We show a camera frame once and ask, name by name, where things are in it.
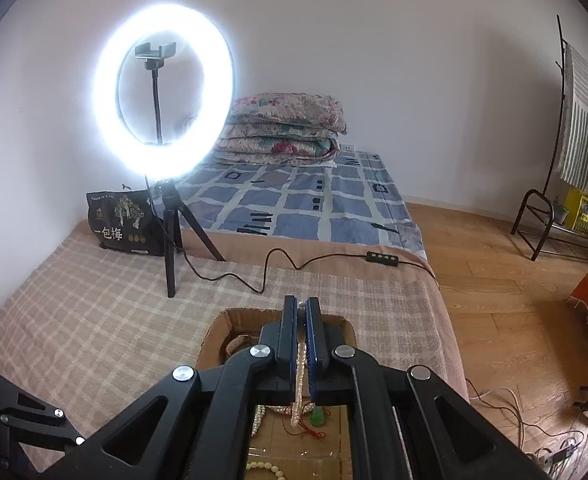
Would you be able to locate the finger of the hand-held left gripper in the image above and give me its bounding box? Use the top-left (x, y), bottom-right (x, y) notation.
top-left (0, 371), bottom-right (86, 450)

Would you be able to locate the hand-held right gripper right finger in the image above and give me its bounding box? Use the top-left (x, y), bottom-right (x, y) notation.
top-left (304, 296), bottom-right (550, 480)

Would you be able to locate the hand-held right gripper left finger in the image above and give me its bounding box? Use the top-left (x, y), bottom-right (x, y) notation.
top-left (39, 295), bottom-right (300, 480)

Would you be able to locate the pearl necklace with green pendant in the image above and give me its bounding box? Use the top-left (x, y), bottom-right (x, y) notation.
top-left (274, 342), bottom-right (333, 444)

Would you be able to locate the cardboard box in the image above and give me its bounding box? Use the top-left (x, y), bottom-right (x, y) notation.
top-left (196, 307), bottom-right (361, 480)

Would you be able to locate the beige plaid blanket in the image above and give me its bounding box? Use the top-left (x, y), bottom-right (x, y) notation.
top-left (0, 219), bottom-right (471, 472)

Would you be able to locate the black tripod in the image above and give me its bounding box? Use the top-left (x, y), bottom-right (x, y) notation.
top-left (146, 177), bottom-right (226, 299)

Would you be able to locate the black snack bag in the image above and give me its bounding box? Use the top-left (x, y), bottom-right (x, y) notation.
top-left (86, 188), bottom-right (168, 257)

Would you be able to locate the folded floral quilt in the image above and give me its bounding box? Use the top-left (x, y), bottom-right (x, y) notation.
top-left (213, 92), bottom-right (348, 167)

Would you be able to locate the black metal rack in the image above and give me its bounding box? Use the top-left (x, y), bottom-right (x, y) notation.
top-left (510, 14), bottom-right (588, 264)

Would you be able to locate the power strip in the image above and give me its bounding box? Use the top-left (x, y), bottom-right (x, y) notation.
top-left (524, 435), bottom-right (586, 472)

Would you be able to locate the yellow box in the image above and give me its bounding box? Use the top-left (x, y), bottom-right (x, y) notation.
top-left (564, 187), bottom-right (588, 235)

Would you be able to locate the black phone holder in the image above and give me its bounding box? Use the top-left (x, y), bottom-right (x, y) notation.
top-left (134, 41), bottom-right (177, 147)

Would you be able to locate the striped hanging towel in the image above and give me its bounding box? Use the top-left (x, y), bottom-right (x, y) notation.
top-left (557, 42), bottom-right (588, 192)

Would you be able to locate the cream bead bracelet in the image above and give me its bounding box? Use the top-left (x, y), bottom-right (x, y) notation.
top-left (245, 461), bottom-right (289, 480)

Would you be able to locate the white floor cable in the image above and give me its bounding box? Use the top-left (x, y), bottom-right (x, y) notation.
top-left (466, 377), bottom-right (588, 462)

